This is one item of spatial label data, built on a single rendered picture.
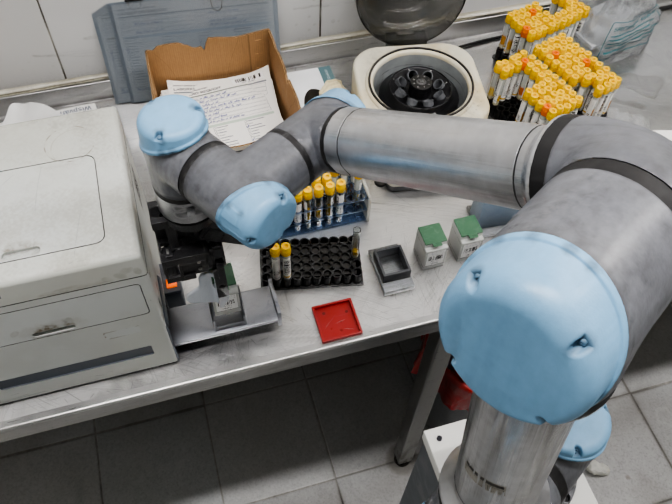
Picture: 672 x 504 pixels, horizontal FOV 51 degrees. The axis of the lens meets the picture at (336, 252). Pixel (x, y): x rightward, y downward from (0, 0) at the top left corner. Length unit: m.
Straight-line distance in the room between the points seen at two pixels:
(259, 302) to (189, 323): 0.11
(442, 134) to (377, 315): 0.57
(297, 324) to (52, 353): 0.37
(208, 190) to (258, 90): 0.69
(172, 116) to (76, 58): 0.73
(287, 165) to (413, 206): 0.58
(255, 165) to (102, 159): 0.31
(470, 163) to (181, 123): 0.31
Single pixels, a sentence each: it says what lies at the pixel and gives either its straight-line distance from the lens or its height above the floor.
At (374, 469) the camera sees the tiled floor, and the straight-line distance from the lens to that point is 1.98.
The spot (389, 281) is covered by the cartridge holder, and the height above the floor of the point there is 0.89.
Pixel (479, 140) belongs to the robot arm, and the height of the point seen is 1.45.
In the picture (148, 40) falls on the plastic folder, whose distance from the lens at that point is 1.44.
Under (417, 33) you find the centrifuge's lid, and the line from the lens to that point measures 1.47.
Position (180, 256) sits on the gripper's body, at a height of 1.14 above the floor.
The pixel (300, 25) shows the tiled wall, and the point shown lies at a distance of 1.51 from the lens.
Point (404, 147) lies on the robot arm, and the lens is 0.67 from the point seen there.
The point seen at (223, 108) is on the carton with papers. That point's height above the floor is 0.94.
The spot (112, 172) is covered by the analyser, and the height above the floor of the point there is 1.17.
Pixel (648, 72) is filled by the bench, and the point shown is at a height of 0.88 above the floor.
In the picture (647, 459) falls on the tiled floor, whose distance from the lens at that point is 2.19.
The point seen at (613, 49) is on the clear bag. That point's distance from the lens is 1.67.
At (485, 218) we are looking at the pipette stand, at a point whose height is 0.91.
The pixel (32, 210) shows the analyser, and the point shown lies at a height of 1.17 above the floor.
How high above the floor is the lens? 1.88
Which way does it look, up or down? 55 degrees down
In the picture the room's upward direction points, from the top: 3 degrees clockwise
